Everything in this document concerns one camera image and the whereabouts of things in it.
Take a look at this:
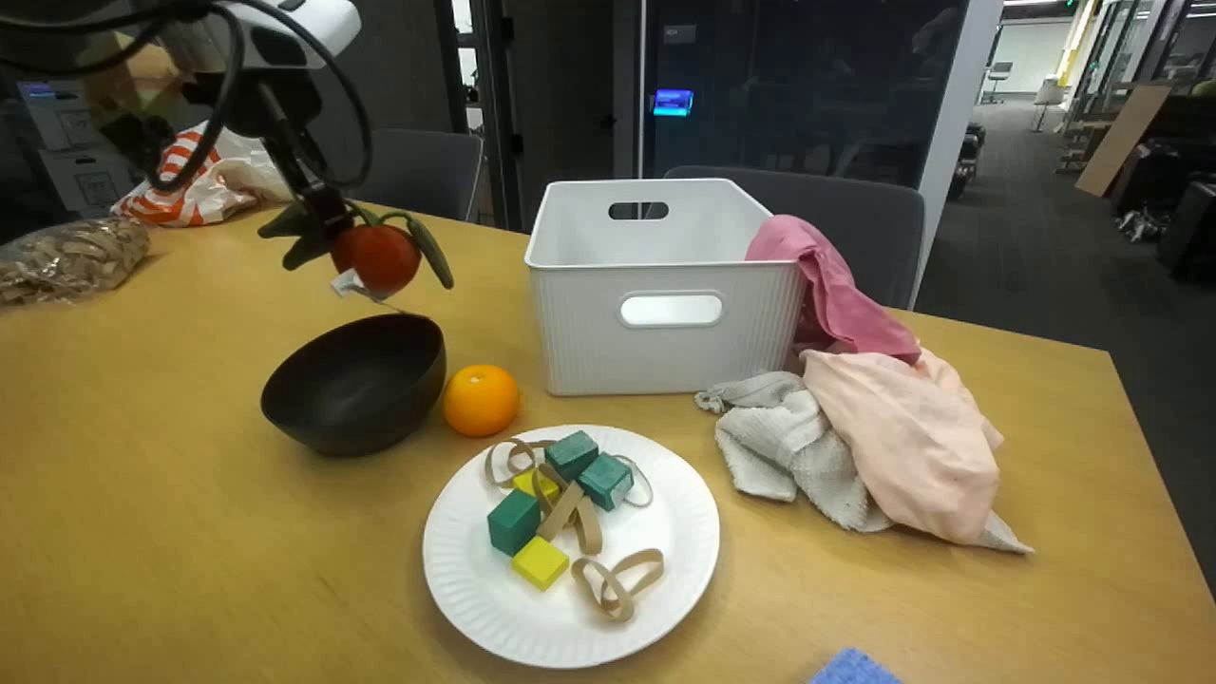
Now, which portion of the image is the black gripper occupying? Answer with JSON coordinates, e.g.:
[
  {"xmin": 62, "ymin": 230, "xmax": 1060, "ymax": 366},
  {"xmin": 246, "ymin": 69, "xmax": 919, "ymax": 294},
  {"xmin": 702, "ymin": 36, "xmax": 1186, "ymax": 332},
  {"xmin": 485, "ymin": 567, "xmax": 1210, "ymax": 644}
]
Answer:
[{"xmin": 250, "ymin": 69, "xmax": 352, "ymax": 235}]

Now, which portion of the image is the red tomato plush toy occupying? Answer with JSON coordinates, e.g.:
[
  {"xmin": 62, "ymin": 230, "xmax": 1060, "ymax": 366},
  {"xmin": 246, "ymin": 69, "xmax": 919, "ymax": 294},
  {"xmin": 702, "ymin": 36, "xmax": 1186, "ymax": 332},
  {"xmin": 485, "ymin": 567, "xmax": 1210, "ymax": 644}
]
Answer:
[{"xmin": 254, "ymin": 201, "xmax": 458, "ymax": 306}]

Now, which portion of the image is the orange fruit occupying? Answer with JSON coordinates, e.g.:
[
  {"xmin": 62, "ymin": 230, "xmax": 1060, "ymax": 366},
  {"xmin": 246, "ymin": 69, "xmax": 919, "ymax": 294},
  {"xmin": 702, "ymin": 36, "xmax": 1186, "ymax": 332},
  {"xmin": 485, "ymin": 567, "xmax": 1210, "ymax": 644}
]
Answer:
[{"xmin": 442, "ymin": 366, "xmax": 521, "ymax": 439}]

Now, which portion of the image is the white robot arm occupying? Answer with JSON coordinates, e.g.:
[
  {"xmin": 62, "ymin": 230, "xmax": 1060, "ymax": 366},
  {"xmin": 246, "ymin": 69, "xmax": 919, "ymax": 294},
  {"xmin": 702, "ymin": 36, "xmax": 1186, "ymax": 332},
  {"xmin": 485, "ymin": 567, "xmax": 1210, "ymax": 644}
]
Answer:
[{"xmin": 0, "ymin": 0, "xmax": 373, "ymax": 247}]

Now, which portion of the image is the black bowl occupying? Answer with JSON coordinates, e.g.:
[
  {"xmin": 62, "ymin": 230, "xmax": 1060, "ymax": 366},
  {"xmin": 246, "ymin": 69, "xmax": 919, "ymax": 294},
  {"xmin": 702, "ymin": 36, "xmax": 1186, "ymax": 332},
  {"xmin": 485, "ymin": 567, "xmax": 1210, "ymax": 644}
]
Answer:
[{"xmin": 260, "ymin": 311, "xmax": 443, "ymax": 458}]

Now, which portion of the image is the orange white plastic bag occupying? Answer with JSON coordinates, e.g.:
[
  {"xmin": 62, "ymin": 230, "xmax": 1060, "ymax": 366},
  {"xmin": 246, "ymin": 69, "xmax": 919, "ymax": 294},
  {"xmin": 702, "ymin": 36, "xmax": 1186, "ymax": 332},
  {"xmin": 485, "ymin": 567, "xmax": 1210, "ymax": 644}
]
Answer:
[{"xmin": 115, "ymin": 128, "xmax": 292, "ymax": 230}]

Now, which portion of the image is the grey chair left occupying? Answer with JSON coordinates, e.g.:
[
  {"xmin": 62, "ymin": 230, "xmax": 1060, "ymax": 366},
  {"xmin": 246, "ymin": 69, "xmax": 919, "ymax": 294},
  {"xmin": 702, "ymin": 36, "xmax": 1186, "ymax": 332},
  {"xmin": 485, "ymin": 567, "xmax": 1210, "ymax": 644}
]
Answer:
[{"xmin": 343, "ymin": 128, "xmax": 482, "ymax": 221}]

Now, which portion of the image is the grey chair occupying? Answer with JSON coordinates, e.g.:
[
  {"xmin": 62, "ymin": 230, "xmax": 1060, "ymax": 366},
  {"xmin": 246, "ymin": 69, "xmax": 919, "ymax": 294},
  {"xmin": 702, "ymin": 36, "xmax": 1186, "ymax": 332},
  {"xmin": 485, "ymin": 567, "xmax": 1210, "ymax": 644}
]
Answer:
[
  {"xmin": 673, "ymin": 164, "xmax": 923, "ymax": 309},
  {"xmin": 343, "ymin": 128, "xmax": 482, "ymax": 221}
]

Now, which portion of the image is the clear bag of snacks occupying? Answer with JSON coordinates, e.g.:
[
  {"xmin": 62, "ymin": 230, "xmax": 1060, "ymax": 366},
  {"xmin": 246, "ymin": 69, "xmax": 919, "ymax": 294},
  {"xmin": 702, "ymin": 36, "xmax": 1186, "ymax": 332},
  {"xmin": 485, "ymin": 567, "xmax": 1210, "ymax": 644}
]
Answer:
[{"xmin": 0, "ymin": 217, "xmax": 146, "ymax": 309}]

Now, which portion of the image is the blue lit screen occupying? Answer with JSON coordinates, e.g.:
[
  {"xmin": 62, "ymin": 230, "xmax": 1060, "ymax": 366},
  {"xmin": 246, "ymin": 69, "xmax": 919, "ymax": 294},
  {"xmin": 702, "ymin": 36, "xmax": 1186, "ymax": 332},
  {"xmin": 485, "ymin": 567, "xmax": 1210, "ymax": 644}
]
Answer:
[{"xmin": 651, "ymin": 87, "xmax": 696, "ymax": 118}]

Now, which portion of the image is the white plastic bin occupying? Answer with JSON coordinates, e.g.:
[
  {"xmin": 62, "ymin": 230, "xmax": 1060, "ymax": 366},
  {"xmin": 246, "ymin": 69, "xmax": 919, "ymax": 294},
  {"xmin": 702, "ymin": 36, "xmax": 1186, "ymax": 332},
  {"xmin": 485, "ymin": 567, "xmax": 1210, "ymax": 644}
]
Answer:
[{"xmin": 523, "ymin": 178, "xmax": 800, "ymax": 394}]

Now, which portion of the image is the tan rubber band back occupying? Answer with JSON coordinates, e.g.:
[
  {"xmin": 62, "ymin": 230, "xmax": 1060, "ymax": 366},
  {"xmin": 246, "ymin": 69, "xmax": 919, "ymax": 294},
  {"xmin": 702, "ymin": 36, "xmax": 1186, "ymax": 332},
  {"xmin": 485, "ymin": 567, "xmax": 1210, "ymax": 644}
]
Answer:
[{"xmin": 482, "ymin": 439, "xmax": 552, "ymax": 488}]

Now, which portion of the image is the tan rubber band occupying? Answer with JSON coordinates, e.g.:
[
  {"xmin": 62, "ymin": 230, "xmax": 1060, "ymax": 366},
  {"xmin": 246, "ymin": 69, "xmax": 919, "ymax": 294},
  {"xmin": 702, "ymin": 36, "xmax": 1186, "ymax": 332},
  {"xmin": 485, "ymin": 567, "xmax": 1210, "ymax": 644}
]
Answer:
[
  {"xmin": 482, "ymin": 439, "xmax": 552, "ymax": 488},
  {"xmin": 575, "ymin": 548, "xmax": 664, "ymax": 624}
]

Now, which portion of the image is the yellow block back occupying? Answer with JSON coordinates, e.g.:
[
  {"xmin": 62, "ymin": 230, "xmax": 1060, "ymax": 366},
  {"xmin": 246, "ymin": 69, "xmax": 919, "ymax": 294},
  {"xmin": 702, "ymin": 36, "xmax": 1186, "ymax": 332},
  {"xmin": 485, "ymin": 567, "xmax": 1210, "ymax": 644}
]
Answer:
[{"xmin": 510, "ymin": 472, "xmax": 561, "ymax": 507}]

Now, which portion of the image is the yellow block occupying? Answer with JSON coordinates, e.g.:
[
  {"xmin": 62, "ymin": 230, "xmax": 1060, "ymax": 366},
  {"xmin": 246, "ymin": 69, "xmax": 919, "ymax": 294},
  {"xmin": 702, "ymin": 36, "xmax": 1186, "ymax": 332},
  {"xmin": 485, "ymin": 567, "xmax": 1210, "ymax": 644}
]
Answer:
[
  {"xmin": 510, "ymin": 537, "xmax": 569, "ymax": 588},
  {"xmin": 510, "ymin": 472, "xmax": 561, "ymax": 507}
]

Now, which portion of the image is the green block back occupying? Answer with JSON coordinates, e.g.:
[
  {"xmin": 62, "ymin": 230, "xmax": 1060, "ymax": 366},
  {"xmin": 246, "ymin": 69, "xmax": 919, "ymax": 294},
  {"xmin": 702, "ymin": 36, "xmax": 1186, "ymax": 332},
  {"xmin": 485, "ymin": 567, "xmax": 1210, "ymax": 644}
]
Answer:
[{"xmin": 542, "ymin": 429, "xmax": 597, "ymax": 478}]

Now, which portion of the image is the green block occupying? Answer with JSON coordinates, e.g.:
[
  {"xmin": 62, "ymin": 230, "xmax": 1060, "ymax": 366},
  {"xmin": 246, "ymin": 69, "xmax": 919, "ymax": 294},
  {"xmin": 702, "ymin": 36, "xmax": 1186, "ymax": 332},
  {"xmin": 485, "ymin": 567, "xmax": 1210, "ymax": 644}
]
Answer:
[
  {"xmin": 542, "ymin": 429, "xmax": 597, "ymax": 478},
  {"xmin": 576, "ymin": 458, "xmax": 635, "ymax": 510},
  {"xmin": 485, "ymin": 492, "xmax": 538, "ymax": 554}
]

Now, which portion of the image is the green block front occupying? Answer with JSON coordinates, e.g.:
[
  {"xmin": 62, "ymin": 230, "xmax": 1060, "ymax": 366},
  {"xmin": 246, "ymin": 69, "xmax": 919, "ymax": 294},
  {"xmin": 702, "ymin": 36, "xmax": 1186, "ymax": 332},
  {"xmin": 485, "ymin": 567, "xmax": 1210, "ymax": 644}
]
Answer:
[{"xmin": 485, "ymin": 492, "xmax": 538, "ymax": 554}]

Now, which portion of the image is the green block right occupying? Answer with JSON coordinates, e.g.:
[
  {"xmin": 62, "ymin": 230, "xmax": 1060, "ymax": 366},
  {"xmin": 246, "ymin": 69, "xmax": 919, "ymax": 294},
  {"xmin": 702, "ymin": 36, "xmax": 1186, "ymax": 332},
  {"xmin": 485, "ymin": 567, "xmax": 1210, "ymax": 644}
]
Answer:
[{"xmin": 576, "ymin": 458, "xmax": 635, "ymax": 510}]

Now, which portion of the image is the white paper plate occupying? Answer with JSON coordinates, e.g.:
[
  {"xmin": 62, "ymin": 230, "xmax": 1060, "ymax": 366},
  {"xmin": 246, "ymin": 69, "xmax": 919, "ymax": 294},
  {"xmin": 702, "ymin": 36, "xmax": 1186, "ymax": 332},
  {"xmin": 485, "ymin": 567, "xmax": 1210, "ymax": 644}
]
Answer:
[{"xmin": 421, "ymin": 425, "xmax": 723, "ymax": 668}]

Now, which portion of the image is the yellow block front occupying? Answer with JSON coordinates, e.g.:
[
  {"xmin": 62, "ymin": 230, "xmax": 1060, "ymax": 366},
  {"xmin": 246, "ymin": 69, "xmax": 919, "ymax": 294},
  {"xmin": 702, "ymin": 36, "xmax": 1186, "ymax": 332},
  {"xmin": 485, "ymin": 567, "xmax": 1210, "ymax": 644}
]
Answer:
[{"xmin": 510, "ymin": 537, "xmax": 569, "ymax": 588}]

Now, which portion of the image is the tan rubber band front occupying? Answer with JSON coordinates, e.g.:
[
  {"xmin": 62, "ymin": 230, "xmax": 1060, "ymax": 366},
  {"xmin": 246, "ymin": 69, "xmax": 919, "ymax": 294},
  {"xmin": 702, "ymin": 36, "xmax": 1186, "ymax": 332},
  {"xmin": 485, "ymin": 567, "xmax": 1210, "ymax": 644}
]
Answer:
[{"xmin": 575, "ymin": 548, "xmax": 664, "ymax": 624}]

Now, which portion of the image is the grey cloth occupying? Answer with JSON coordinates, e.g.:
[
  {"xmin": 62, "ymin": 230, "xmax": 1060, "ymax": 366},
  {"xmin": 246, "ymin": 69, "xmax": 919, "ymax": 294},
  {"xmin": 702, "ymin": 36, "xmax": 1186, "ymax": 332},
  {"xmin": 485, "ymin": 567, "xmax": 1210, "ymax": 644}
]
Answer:
[{"xmin": 696, "ymin": 373, "xmax": 1028, "ymax": 554}]

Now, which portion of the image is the grey chair right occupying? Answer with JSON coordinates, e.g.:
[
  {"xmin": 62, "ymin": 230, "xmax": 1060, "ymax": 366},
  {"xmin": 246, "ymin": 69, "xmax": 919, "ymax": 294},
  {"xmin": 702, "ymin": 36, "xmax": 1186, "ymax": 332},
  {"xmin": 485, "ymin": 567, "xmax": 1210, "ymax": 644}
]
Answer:
[{"xmin": 673, "ymin": 164, "xmax": 923, "ymax": 309}]

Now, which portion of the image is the light pink cloth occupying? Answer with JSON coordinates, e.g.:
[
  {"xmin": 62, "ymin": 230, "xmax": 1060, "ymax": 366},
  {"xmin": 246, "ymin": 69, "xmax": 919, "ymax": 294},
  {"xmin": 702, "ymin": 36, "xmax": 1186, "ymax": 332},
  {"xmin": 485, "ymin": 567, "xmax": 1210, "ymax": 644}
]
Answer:
[{"xmin": 800, "ymin": 351, "xmax": 1001, "ymax": 545}]

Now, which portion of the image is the blue sponge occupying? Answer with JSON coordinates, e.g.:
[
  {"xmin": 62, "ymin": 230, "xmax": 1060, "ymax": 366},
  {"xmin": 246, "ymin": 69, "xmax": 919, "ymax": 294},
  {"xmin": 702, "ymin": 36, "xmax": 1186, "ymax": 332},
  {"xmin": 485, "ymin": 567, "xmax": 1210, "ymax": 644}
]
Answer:
[{"xmin": 809, "ymin": 651, "xmax": 901, "ymax": 684}]

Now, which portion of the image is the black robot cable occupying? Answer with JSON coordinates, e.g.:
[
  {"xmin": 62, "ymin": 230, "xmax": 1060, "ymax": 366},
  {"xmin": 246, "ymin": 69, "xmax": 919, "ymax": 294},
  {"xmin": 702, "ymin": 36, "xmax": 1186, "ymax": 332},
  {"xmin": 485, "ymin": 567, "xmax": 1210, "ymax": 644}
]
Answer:
[{"xmin": 0, "ymin": 0, "xmax": 376, "ymax": 198}]

